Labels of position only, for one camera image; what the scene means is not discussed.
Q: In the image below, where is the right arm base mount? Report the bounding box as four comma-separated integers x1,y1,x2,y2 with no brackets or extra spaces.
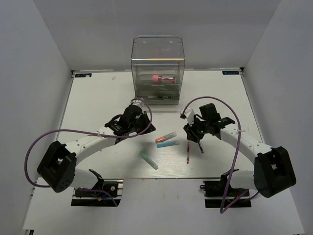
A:
200,171,251,208

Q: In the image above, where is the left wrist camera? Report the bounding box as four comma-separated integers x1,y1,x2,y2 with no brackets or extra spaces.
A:
131,98,145,108

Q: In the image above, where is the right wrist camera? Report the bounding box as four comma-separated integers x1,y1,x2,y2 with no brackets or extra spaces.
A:
180,108,195,126

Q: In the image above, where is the red pen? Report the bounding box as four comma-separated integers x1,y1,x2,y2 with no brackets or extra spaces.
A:
186,141,190,164

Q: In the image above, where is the blue capped highlighter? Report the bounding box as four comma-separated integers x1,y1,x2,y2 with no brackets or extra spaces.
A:
156,140,180,148

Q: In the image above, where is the blue purple pen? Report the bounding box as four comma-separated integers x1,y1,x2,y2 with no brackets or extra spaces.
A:
198,141,204,154

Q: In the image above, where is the green capped highlighter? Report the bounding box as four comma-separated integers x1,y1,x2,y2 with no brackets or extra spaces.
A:
140,151,158,170

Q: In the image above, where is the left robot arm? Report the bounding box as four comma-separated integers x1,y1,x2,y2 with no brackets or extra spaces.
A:
37,104,155,195

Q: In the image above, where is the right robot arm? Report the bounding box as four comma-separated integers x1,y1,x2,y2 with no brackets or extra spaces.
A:
180,103,296,198

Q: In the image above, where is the clear drawer organizer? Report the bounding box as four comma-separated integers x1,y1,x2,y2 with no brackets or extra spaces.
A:
131,35,185,105

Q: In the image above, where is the orange capped highlighter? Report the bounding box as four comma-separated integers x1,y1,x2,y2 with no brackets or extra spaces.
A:
155,132,177,143

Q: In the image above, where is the green pen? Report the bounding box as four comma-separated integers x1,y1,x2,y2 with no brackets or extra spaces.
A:
148,95,172,99

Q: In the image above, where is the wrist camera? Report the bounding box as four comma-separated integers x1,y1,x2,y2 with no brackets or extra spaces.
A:
131,98,145,108
180,108,195,126

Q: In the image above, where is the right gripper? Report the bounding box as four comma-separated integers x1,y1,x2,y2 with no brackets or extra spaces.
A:
184,115,210,142

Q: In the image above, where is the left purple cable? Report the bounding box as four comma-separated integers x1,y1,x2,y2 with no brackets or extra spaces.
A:
24,98,153,207

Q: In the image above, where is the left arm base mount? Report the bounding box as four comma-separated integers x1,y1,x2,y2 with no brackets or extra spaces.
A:
71,179,124,207

